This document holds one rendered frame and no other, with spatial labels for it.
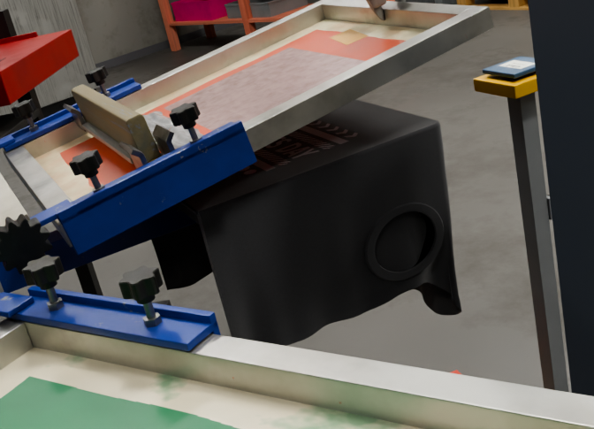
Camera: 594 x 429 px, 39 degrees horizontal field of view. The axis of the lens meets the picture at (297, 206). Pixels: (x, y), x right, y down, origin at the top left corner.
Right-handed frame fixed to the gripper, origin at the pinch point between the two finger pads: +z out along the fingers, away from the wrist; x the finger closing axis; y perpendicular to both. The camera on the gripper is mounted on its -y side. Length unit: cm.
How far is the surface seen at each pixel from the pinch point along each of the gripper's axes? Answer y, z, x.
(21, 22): -558, 33, -1
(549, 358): 13, 85, 6
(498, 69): 11.0, 17.9, 13.5
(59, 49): -124, 0, -44
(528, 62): 13.1, 18.7, 19.1
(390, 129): 16.8, 15.6, -16.5
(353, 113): 0.2, 15.8, -14.8
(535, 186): 14.0, 43.8, 12.9
